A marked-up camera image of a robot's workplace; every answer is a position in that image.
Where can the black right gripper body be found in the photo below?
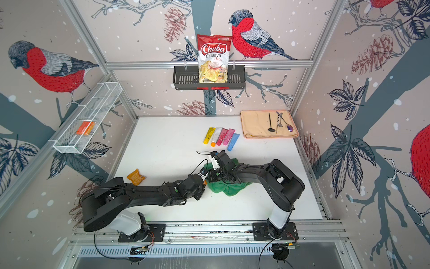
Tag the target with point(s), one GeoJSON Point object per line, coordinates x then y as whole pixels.
{"type": "Point", "coordinates": [218, 175]}

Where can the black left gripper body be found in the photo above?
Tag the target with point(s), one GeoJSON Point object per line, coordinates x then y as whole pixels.
{"type": "Point", "coordinates": [197, 194]}

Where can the light pink toothpaste tube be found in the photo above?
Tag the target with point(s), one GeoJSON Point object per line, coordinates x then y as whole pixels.
{"type": "Point", "coordinates": [228, 136]}

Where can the light blue toothpaste tube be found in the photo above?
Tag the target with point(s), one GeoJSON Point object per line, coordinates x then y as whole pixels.
{"type": "Point", "coordinates": [233, 141]}

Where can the dark pink toothpaste tube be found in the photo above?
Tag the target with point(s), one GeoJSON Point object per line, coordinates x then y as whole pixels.
{"type": "Point", "coordinates": [222, 136]}

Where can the yellow toothpaste tube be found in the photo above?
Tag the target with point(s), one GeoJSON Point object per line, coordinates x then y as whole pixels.
{"type": "Point", "coordinates": [209, 135]}

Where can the white orange-capped toothpaste tube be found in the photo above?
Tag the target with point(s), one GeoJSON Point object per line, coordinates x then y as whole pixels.
{"type": "Point", "coordinates": [215, 136]}

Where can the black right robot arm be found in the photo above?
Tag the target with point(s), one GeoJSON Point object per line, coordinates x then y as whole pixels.
{"type": "Point", "coordinates": [282, 185]}

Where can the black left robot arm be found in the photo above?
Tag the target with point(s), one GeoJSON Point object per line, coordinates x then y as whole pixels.
{"type": "Point", "coordinates": [103, 204]}

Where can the beige cloth mat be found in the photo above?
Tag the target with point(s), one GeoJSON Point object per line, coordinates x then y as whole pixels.
{"type": "Point", "coordinates": [255, 125]}

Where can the orange snack wrapper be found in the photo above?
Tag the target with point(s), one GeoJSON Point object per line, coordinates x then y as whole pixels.
{"type": "Point", "coordinates": [136, 178]}

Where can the black ladle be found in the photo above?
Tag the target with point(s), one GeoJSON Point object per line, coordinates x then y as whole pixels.
{"type": "Point", "coordinates": [270, 129]}

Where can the purple spoon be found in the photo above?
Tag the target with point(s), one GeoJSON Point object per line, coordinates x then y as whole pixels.
{"type": "Point", "coordinates": [289, 127]}

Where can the red cassava chips bag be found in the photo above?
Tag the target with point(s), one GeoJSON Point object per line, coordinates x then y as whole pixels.
{"type": "Point", "coordinates": [213, 55]}

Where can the orange packet in basket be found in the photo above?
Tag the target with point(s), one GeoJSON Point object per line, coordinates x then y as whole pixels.
{"type": "Point", "coordinates": [85, 128]}

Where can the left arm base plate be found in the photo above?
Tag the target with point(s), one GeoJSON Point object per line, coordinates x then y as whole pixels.
{"type": "Point", "coordinates": [148, 233]}

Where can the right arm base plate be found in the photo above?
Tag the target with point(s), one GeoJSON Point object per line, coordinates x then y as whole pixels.
{"type": "Point", "coordinates": [265, 231]}

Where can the black wall basket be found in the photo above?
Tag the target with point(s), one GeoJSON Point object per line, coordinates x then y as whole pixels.
{"type": "Point", "coordinates": [187, 78]}

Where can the aluminium front rail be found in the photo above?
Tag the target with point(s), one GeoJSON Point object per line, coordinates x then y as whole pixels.
{"type": "Point", "coordinates": [214, 232]}

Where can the white wire shelf basket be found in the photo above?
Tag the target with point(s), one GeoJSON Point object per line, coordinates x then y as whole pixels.
{"type": "Point", "coordinates": [95, 110]}

